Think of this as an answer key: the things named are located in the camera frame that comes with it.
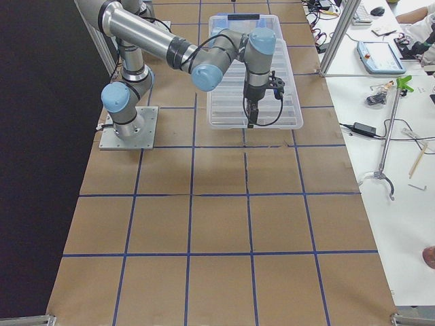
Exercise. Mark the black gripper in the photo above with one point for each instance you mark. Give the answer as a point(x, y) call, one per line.
point(253, 94)

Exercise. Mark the clear plastic storage box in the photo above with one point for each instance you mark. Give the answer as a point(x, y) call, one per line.
point(220, 21)

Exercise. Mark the black power adapter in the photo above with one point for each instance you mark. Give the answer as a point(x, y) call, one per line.
point(361, 129)

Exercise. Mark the teach pendant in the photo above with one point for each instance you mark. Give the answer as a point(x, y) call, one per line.
point(378, 58)

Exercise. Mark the black computer mouse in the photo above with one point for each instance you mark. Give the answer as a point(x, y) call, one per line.
point(378, 11)

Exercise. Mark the wooden chopsticks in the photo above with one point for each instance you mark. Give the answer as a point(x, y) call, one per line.
point(417, 160)

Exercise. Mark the hex key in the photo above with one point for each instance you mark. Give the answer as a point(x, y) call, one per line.
point(421, 188)

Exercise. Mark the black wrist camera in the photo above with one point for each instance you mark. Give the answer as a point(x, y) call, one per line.
point(276, 84)

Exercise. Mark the black box latch handle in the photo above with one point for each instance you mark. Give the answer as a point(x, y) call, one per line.
point(243, 16)

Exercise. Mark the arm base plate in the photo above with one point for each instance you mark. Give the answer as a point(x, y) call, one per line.
point(139, 134)

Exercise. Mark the aluminium frame post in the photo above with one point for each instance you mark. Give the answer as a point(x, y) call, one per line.
point(340, 30)

